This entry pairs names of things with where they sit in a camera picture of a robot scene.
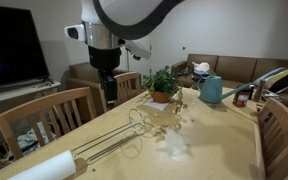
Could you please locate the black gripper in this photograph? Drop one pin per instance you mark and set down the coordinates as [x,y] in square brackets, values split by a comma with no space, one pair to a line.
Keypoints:
[104,57]

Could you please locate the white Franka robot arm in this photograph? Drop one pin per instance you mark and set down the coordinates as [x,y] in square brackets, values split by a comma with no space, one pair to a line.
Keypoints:
[127,13]

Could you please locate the small brown upright block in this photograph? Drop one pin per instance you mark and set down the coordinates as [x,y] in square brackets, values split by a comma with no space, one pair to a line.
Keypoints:
[259,90]

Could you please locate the wooden slat back chair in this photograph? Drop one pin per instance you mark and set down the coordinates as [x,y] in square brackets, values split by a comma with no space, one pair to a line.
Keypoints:
[284,123]
[34,106]
[127,77]

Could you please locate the brown armchair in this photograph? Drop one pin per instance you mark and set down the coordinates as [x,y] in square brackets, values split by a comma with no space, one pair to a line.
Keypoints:
[79,71]

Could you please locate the white tray under pot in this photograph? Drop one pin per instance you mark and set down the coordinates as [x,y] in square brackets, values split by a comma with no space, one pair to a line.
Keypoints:
[155,106]

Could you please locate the green plant in terracotta pot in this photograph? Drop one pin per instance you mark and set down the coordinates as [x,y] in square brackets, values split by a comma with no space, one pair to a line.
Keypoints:
[160,96]

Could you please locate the white television cabinet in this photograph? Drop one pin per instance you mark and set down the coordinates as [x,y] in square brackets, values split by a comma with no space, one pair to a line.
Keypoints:
[17,91]

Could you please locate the patterned white cloth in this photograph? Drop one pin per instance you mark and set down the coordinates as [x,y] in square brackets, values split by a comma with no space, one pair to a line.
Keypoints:
[30,138]

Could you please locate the white and pink cloth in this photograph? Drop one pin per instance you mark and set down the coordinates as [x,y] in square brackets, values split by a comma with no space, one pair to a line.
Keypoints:
[201,66]

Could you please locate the black flat screen television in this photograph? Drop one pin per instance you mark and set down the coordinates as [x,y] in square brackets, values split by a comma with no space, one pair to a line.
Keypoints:
[14,46]

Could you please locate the teal watering can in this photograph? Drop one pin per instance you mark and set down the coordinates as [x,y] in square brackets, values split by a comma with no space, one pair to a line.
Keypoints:
[212,90]

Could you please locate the brown sofa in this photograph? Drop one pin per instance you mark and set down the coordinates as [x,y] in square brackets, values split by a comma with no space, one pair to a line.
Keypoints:
[237,66]

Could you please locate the red jar with black lid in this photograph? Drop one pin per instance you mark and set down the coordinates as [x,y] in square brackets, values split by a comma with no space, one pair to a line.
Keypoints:
[241,99]

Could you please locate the stack of magazines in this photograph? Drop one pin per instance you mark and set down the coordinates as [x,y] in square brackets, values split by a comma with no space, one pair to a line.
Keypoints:
[270,95]

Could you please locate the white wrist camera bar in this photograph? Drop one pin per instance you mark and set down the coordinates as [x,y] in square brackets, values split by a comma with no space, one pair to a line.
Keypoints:
[75,32]

